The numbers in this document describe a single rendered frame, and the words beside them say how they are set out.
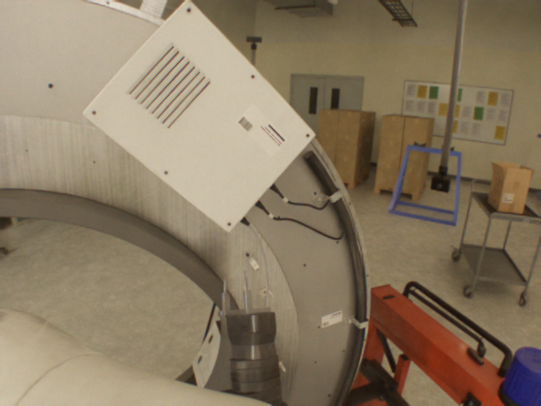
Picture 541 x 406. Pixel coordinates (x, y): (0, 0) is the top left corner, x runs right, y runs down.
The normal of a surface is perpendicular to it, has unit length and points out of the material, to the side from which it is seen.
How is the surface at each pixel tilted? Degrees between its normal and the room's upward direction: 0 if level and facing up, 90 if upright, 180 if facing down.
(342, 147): 90
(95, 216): 90
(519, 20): 90
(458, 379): 90
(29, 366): 6
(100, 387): 4
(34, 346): 11
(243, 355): 65
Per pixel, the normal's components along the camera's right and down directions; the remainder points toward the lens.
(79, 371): 0.11, -0.99
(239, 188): 0.36, 0.29
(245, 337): -0.70, -0.08
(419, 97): -0.49, 0.24
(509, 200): -0.19, 0.29
